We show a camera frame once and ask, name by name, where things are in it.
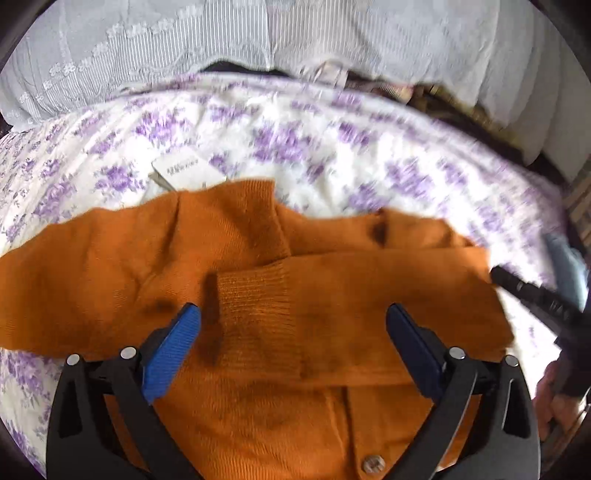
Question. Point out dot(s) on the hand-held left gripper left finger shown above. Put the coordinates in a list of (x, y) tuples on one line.
[(173, 341)]

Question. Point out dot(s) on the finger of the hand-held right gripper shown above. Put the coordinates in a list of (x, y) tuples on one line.
[(531, 293)]

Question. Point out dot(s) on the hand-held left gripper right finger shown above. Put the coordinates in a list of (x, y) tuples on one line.
[(411, 344)]

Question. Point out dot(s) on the orange knit cardigan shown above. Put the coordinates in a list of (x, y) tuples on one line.
[(258, 300)]

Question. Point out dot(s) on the pile of dark clothes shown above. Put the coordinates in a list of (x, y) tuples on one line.
[(434, 99)]

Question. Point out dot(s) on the person's right hand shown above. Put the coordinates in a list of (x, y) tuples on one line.
[(551, 397)]

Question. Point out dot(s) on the light blue cloth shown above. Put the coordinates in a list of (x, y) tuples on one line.
[(565, 267)]

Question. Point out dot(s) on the white paper tag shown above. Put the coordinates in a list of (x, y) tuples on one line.
[(184, 171)]

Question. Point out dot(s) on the purple floral white blanket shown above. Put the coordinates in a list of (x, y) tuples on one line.
[(323, 147)]

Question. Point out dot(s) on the white lace striped cloth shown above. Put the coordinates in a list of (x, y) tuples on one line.
[(277, 37)]

